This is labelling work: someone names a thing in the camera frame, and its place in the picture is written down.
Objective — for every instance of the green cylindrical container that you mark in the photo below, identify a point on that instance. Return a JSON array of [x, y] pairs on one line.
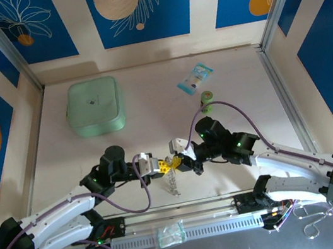
[[207, 101]]

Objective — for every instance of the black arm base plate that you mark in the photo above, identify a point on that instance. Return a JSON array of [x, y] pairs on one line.
[[116, 227], [244, 204]]

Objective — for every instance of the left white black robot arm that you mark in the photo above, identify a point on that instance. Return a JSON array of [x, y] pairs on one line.
[[59, 209]]

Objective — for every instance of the blue wet wipes packet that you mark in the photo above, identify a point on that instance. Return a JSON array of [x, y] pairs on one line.
[[195, 78]]

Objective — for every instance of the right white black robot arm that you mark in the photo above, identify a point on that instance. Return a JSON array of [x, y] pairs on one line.
[[287, 158]]

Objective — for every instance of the aluminium side rail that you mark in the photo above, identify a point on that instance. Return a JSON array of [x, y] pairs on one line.
[[285, 92]]

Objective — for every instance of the mint green zip pouch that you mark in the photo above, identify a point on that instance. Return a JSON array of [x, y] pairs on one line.
[[93, 105]]

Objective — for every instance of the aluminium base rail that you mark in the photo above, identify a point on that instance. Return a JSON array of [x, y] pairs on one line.
[[181, 213]]

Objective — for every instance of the clear plastic bag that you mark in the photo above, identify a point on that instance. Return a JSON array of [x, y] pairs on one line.
[[169, 234]]

